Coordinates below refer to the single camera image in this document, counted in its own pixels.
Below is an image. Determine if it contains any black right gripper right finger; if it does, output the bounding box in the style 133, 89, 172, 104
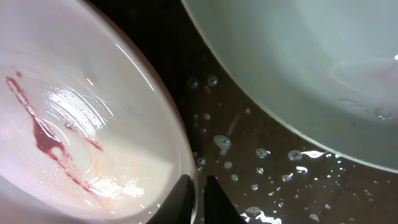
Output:
204, 175, 246, 224

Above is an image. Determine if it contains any white plate with red stain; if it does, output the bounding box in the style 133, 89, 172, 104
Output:
1, 0, 197, 223

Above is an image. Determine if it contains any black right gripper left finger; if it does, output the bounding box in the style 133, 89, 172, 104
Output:
147, 174, 195, 224

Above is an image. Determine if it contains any white plate on tray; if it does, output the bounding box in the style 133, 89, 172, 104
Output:
183, 0, 397, 172

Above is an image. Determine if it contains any dark brown serving tray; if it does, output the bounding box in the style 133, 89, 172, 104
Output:
91, 0, 397, 223

